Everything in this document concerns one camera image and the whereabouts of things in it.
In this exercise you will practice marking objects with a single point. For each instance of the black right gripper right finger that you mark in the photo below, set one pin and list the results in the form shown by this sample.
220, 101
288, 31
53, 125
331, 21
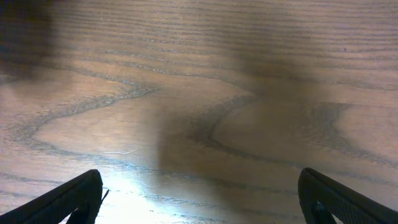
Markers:
324, 200

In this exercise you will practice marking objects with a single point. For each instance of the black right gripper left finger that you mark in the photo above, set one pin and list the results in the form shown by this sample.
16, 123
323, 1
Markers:
78, 199

